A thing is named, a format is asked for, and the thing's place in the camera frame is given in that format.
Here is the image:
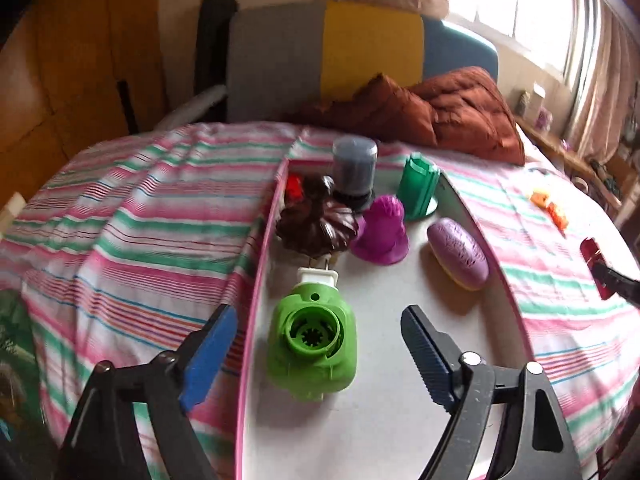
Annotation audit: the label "red cylindrical toy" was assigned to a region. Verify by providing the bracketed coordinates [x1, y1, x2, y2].
[579, 237, 616, 300]

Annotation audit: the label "orange linked cubes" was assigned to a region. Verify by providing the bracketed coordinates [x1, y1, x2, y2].
[544, 200, 568, 233]

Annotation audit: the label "purple egg-shaped case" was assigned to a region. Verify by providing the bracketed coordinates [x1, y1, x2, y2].
[426, 218, 489, 290]

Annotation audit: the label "green plug-in device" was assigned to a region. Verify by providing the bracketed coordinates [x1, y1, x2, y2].
[267, 268, 358, 401]

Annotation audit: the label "magenta plastic cone toy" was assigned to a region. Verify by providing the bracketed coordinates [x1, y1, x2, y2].
[349, 195, 409, 266]

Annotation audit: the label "green plastic holder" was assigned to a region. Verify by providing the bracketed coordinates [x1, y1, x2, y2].
[396, 153, 440, 221]

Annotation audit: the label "dark brown flower ornament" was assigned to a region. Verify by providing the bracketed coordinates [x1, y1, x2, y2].
[276, 174, 358, 268]

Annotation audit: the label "red toy block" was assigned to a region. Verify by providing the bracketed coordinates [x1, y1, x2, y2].
[284, 172, 305, 207]

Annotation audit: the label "yellow orange plastic tool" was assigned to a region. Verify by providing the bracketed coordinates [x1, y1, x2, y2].
[529, 190, 550, 209]

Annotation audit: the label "pink rimmed white tray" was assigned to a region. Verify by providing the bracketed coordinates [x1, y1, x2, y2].
[234, 158, 537, 480]

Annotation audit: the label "wooden side table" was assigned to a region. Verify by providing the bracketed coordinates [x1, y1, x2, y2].
[514, 116, 622, 214]

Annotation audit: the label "striped bed cover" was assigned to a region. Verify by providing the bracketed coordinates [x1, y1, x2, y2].
[1, 122, 639, 460]

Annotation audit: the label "purple small box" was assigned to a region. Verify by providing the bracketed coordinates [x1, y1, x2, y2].
[534, 107, 553, 133]

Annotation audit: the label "white carton box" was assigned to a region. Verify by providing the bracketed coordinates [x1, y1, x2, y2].
[524, 82, 546, 122]

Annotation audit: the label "pink curtain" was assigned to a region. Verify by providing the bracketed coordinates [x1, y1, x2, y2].
[563, 0, 639, 162]

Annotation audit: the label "rust brown quilted blanket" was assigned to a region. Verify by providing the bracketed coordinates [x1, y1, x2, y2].
[288, 66, 525, 166]

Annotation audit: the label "grey yellow blue headboard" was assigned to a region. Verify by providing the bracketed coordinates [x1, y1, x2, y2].
[227, 1, 499, 122]

